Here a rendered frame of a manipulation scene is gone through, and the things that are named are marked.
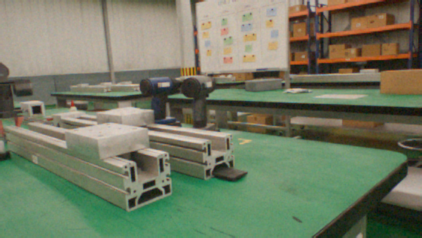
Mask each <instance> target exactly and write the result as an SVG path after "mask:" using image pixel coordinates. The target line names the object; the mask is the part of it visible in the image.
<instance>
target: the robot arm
mask: <svg viewBox="0 0 422 238"><path fill-rule="evenodd" d="M9 74H10V72H9V69H8V67H7V66H5V65H4V63H2V62H0V82H6V83H0V118H2V119H8V118H14V123H15V126H16V127H19V128H20V126H21V125H22V122H23V109H14V98H13V97H12V96H13V93H12V89H11V84H12V88H13V92H14V95H15V96H16V97H21V96H33V89H32V84H31V81H30V80H29V79H27V78H25V79H18V78H16V79H8V76H9ZM9 81H13V82H9ZM21 113H22V114H21ZM0 133H1V135H2V136H3V137H4V128H3V124H2V120H0Z"/></svg>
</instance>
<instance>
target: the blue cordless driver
mask: <svg viewBox="0 0 422 238"><path fill-rule="evenodd" d="M181 83H182V82H181V81H180V80H177V79H175V77H162V78H146V79H142V81H141V82H140V84H139V89H140V91H141V93H142V95H144V96H150V95H153V98H151V110H154V123H155V124H160V125H165V126H175V127H182V125H181V122H179V121H176V118H175V117H166V103H168V95H167V93H174V92H175V91H176V90H177V89H179V88H180V87H181Z"/></svg>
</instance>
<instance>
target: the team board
mask: <svg viewBox="0 0 422 238"><path fill-rule="evenodd" d="M196 9H197V37H198V47H199V57H200V74H201V75H211V74H223V73H237V72H265V71H280V70H283V71H285V84H286V89H290V74H289V71H290V52H289V0H206V1H204V2H198V3H197V4H196ZM228 124H230V125H237V126H248V127H259V128H265V129H271V130H282V131H286V137H290V138H292V131H291V116H290V115H287V116H286V127H278V126H265V125H259V124H247V123H241V122H233V121H228Z"/></svg>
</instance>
